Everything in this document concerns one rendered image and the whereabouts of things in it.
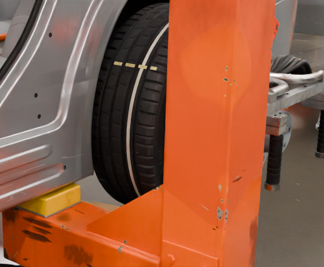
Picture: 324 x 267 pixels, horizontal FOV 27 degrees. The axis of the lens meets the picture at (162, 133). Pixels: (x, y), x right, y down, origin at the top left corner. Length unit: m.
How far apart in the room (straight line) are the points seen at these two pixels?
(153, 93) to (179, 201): 0.43
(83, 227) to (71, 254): 0.07
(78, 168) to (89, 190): 1.96
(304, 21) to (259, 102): 3.05
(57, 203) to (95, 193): 1.95
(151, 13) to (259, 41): 0.67
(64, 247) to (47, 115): 0.33
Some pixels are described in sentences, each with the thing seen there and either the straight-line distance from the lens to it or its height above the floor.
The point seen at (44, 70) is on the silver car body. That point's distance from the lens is 1.65.
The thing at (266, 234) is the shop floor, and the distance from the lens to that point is 3.30.
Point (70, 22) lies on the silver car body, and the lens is 1.70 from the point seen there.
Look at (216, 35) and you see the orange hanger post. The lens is 1.29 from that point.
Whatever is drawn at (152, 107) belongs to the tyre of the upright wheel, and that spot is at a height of 0.94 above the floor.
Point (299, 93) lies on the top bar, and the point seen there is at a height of 0.98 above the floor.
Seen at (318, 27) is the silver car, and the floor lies 0.83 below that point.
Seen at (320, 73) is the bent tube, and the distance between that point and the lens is 2.00.
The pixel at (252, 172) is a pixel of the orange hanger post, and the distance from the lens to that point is 1.44.
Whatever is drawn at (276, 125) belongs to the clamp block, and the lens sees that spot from 1.71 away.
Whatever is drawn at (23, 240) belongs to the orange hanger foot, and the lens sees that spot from 1.81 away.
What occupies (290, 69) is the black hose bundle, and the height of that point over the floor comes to 1.02.
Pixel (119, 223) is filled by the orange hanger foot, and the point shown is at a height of 0.73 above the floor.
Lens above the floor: 1.39
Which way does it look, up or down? 17 degrees down
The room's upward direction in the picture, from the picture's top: 2 degrees clockwise
